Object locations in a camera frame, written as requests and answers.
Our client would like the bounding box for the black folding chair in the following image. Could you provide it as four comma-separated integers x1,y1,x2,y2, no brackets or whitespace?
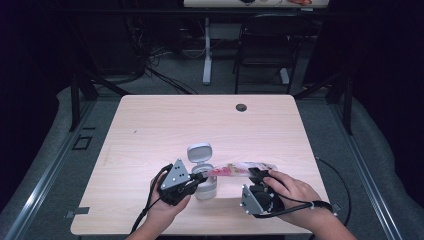
232,13,316,95

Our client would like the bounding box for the person's left hand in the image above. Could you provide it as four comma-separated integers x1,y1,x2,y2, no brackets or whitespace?
145,173,192,225

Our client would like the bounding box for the red and white spout pouch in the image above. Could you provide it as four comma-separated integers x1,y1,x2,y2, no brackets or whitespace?
203,161,279,179

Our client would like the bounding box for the aluminium floor rail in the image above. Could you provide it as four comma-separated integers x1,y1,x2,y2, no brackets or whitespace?
328,99,405,240
2,99,98,240

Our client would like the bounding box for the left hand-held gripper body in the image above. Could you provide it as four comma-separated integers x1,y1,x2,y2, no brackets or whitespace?
156,158,201,207

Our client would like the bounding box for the right hand-held gripper black cable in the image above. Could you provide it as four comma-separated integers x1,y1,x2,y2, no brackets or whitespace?
253,156,353,228

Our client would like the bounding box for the short white desk leg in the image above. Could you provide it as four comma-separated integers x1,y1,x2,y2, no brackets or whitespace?
279,67,291,85

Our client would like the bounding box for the dark cabinet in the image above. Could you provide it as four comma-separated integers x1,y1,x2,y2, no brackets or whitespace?
75,13,145,76

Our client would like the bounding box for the bundle of black floor cables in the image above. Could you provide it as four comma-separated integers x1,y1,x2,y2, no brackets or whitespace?
143,46,200,96

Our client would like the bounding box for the black metal stand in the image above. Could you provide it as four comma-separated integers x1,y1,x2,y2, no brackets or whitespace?
293,71,355,136
68,69,132,133

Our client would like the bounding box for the hand-held gripper black cable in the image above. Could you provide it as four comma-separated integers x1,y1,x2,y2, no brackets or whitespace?
129,163,174,234
253,156,353,228

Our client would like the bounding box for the left hand-held gripper black cable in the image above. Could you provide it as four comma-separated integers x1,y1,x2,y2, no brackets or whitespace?
129,163,174,234

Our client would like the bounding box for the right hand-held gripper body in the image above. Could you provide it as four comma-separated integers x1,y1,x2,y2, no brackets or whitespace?
240,181,287,218

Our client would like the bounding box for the tall white desk leg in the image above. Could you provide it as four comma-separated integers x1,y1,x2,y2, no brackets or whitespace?
202,17,214,86

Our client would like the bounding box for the person's right hand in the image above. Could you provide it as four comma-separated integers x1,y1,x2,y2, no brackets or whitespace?
262,169,332,228

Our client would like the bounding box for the white lidded jar with handle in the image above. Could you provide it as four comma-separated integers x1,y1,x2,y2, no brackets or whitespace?
186,142,219,201

